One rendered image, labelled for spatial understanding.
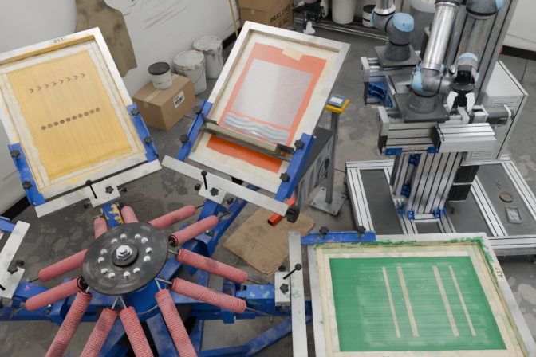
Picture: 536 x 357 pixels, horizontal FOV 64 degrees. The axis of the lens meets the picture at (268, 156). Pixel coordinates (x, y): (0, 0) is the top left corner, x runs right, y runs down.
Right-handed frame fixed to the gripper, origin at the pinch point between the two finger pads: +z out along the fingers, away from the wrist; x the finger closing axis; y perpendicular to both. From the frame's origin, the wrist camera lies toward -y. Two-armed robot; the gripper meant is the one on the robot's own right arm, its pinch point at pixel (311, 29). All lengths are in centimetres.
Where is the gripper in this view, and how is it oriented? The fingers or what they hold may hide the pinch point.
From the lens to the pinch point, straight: 238.9
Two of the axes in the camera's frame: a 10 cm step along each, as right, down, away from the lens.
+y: 8.6, 3.2, -3.9
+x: 4.7, -7.9, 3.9
